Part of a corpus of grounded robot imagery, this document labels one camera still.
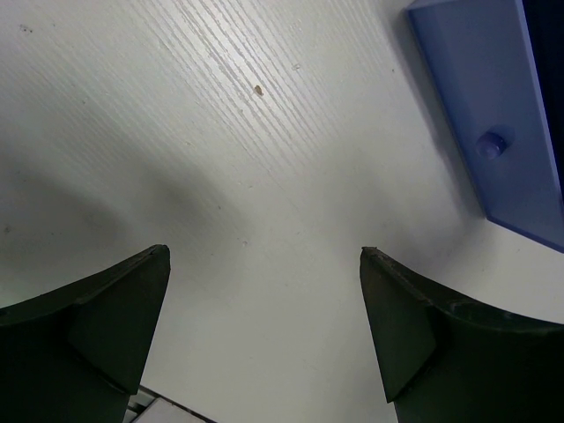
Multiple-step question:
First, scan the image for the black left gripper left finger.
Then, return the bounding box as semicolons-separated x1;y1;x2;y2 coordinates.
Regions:
1;245;171;422

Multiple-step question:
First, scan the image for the dark blue drawer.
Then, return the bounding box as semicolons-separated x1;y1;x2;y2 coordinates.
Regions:
405;1;563;250

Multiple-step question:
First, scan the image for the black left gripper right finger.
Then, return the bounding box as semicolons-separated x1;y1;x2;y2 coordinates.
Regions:
360;247;563;422

